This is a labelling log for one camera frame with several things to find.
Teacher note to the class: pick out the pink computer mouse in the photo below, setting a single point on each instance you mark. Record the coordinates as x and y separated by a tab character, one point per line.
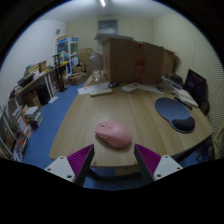
114	134

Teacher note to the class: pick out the white paper sheet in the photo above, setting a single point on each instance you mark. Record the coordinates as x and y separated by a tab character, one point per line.
87	89

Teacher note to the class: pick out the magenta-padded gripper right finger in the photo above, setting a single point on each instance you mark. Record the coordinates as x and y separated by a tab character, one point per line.
163	165

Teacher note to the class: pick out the white flat bar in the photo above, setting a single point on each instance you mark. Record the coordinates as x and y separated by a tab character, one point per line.
101	92

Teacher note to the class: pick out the blue mouse pad with wrist rest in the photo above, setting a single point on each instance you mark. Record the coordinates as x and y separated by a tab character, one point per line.
171	111

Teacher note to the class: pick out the black tall stand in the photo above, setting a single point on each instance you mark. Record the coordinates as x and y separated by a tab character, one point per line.
61	71

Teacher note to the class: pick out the black marker pen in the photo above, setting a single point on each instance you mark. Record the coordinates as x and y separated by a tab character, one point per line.
183	103

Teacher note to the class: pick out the cardboard box on floor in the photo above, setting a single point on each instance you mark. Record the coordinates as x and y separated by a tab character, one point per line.
76	79

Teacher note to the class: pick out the white remote control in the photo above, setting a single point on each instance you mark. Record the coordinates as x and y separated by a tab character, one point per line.
130	87

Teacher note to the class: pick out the clear plastic jug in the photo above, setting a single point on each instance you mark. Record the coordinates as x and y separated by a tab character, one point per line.
96	65

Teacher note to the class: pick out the dark bag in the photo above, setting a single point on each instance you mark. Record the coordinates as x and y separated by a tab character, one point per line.
174	78

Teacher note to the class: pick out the long wooden side desk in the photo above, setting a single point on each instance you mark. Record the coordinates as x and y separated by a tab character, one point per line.
33	83

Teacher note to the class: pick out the large brown cardboard box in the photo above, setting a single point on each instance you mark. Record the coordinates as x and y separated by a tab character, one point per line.
128	61

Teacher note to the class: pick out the white glass-door shelf unit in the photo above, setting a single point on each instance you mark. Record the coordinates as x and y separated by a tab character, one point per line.
66	53

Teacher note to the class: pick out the small black object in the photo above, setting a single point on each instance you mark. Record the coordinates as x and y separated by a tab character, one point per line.
113	84

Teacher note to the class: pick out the black office chair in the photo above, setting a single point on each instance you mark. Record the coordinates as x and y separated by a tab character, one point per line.
196	86

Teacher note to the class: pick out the white open book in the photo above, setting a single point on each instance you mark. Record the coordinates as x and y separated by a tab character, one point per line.
186	96

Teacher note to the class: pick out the round wall clock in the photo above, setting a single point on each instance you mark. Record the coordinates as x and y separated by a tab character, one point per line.
58	31

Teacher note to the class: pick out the ceiling tube light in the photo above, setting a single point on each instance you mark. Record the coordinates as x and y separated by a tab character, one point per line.
102	2

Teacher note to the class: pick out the pale door with window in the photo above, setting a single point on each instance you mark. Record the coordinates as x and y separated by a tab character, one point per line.
107	26

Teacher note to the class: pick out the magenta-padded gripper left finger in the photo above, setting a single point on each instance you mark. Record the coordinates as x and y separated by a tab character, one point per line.
63	166

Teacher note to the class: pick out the low shelf with books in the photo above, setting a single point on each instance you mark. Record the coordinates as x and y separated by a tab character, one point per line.
20	126

